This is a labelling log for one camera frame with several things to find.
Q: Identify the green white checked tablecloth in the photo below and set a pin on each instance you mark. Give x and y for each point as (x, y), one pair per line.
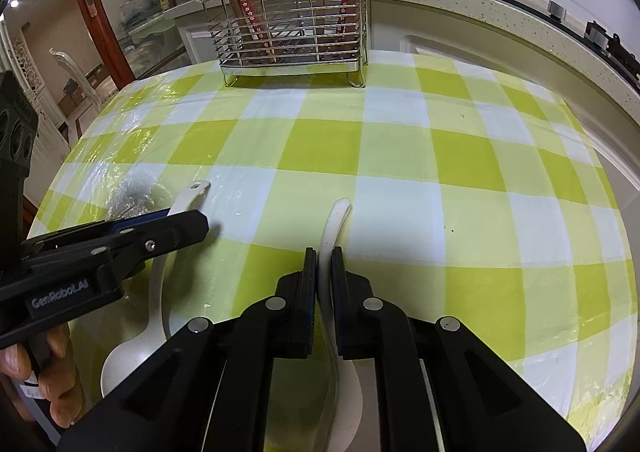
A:
(425, 171)

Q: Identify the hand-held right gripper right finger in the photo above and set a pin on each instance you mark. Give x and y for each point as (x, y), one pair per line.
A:
(344, 292)

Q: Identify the white chair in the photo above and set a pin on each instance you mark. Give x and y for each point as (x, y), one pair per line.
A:
(67, 71)

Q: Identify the small silver block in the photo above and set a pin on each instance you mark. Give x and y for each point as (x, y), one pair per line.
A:
(556, 11)

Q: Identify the cardboard box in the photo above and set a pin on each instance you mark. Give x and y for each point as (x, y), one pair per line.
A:
(80, 96)

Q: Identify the person's left hand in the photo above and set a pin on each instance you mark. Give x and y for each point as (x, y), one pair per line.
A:
(62, 397)

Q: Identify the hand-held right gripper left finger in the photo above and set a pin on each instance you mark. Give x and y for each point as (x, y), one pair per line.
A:
(302, 292)

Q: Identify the white cabinet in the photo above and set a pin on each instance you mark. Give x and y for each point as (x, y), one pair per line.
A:
(47, 151)

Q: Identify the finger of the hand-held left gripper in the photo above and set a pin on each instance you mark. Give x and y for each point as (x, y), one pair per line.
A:
(170, 232)
(135, 224)

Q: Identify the black metal fitting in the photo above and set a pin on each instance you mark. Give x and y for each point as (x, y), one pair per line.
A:
(607, 44)

